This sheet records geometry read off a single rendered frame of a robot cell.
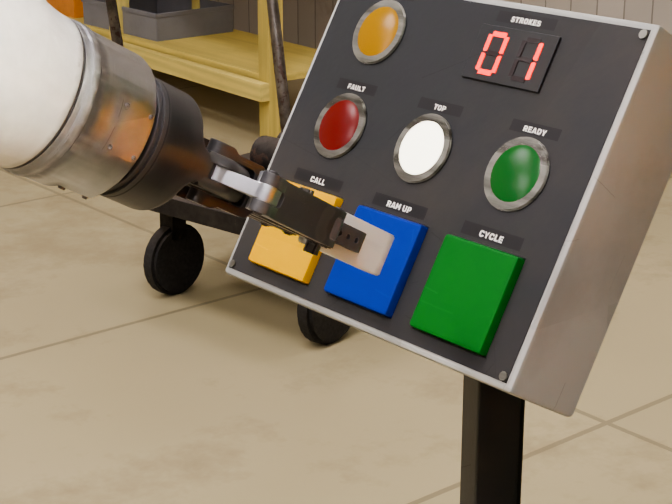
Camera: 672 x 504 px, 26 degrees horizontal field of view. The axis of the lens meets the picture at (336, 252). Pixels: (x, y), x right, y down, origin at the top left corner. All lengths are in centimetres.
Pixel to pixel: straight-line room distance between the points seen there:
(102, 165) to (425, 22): 46
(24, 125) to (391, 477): 231
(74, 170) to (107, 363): 281
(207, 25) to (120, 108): 575
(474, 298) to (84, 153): 37
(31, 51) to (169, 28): 568
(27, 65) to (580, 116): 45
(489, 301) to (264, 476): 201
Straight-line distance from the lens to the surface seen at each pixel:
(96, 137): 79
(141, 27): 649
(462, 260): 107
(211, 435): 320
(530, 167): 106
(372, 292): 112
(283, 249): 120
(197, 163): 84
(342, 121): 121
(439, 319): 107
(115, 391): 344
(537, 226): 105
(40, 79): 76
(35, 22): 76
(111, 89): 79
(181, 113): 83
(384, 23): 122
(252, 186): 84
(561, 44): 110
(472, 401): 126
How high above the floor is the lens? 137
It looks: 18 degrees down
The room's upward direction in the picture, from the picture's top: straight up
